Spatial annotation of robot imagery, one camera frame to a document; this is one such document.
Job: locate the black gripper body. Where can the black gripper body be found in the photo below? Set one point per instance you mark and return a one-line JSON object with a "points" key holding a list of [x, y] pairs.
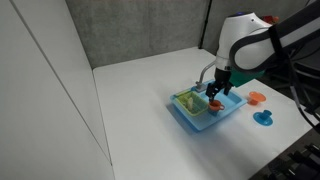
{"points": [[221, 81]]}

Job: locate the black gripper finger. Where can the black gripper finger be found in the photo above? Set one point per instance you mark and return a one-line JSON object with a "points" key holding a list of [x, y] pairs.
{"points": [[226, 90], [211, 98]]}

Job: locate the orange toy cup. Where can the orange toy cup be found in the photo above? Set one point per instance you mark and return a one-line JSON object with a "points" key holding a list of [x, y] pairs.
{"points": [[216, 105]]}

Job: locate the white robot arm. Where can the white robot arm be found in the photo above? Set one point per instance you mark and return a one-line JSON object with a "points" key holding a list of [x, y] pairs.
{"points": [[250, 45]]}

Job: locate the blue toy sink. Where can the blue toy sink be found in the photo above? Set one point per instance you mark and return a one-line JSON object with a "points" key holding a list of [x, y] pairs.
{"points": [[232, 102]]}

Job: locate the grey toy faucet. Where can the grey toy faucet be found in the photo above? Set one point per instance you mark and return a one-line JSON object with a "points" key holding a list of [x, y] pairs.
{"points": [[200, 86]]}

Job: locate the blue toy cup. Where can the blue toy cup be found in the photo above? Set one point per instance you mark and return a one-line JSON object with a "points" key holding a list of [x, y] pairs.
{"points": [[213, 113]]}

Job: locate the small white toy bottle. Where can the small white toy bottle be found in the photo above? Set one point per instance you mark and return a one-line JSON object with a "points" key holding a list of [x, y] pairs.
{"points": [[190, 104]]}

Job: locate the orange toy plate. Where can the orange toy plate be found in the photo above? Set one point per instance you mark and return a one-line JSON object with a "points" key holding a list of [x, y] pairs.
{"points": [[255, 98]]}

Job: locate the blue toy plate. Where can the blue toy plate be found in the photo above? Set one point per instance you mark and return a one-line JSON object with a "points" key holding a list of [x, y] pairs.
{"points": [[263, 118]]}

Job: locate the yellow-green dish rack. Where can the yellow-green dish rack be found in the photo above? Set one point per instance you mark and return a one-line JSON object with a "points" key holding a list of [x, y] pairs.
{"points": [[199, 104]]}

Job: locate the black tripod pole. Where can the black tripod pole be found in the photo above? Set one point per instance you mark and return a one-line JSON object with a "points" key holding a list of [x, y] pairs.
{"points": [[200, 45]]}

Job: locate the black office chair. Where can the black office chair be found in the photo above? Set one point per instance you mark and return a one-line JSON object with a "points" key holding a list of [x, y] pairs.
{"points": [[302, 76]]}

